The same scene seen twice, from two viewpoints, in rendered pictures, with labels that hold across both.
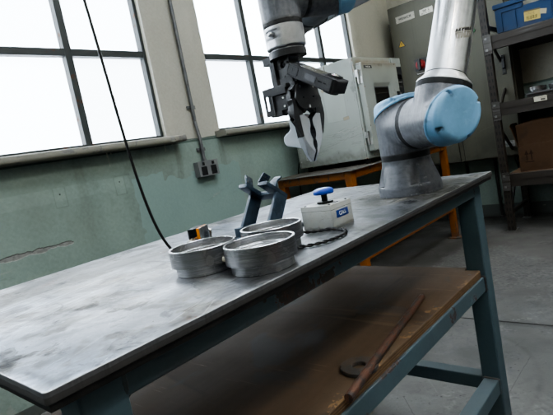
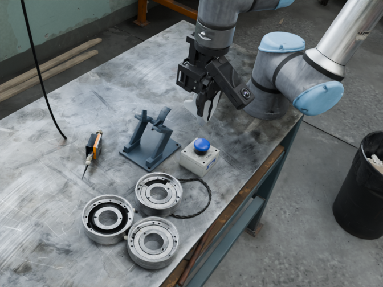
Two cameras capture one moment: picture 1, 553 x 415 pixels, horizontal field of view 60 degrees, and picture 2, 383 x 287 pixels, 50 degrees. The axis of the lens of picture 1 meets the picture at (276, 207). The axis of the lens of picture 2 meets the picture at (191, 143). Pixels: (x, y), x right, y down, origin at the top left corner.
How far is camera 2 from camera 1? 0.64 m
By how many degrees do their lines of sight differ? 39
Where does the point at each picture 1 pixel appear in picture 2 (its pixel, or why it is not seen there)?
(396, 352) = (213, 236)
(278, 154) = not seen: outside the picture
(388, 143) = (263, 76)
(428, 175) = (280, 107)
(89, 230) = not seen: outside the picture
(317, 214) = (192, 163)
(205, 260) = (111, 240)
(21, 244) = not seen: outside the picture
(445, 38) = (346, 36)
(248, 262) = (146, 266)
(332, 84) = (241, 105)
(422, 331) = (233, 212)
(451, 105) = (321, 97)
